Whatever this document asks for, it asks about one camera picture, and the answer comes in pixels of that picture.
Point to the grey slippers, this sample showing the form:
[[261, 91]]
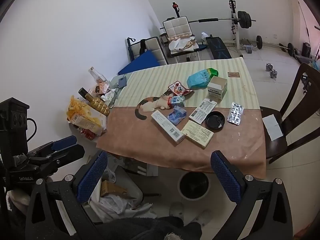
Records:
[[177, 209]]

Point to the small brown card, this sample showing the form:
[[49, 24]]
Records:
[[233, 74]]

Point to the white medicine card sleeve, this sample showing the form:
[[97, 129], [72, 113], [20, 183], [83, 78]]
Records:
[[201, 112]]

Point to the cream flat medicine box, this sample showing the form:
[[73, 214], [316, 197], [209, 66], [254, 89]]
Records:
[[197, 134]]

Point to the white padded chair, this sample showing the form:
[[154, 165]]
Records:
[[181, 39]]

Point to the chrome dumbbell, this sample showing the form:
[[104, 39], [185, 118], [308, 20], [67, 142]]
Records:
[[272, 72]]

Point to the yellow chip bag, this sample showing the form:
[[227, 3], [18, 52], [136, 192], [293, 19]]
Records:
[[84, 116]]

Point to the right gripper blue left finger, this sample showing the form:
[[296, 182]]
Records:
[[89, 175]]

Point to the clear glass bottle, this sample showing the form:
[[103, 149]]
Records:
[[99, 78]]

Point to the blue crumpled wrapper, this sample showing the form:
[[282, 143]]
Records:
[[177, 115]]

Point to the gold textured bottle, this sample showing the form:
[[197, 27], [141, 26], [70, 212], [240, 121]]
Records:
[[94, 102]]

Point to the white cardboard box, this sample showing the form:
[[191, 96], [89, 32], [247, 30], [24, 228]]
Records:
[[217, 87]]

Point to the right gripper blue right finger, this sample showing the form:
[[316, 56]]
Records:
[[227, 175]]

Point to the floor barbell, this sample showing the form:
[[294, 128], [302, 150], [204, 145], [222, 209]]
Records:
[[289, 48]]

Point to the black weight bench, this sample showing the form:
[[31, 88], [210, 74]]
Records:
[[218, 48]]

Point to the long white medicine box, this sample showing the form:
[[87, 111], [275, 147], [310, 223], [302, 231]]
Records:
[[176, 135]]

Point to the white bag with trash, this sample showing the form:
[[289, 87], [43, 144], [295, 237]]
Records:
[[117, 196]]

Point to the blue foam mat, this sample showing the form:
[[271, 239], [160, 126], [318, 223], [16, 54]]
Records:
[[144, 61]]

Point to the white round trash bin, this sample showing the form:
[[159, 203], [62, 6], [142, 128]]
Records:
[[193, 186]]

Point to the red white snack packet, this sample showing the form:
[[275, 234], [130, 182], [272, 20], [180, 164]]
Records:
[[177, 89]]

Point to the red blue milk carton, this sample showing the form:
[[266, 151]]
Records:
[[176, 101]]

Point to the dark wooden chair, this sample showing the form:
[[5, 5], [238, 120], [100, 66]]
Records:
[[308, 106]]

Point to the silver pill blister pack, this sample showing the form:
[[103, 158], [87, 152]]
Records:
[[235, 114]]

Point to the teal green snack bag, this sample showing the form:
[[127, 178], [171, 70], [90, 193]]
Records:
[[201, 79]]

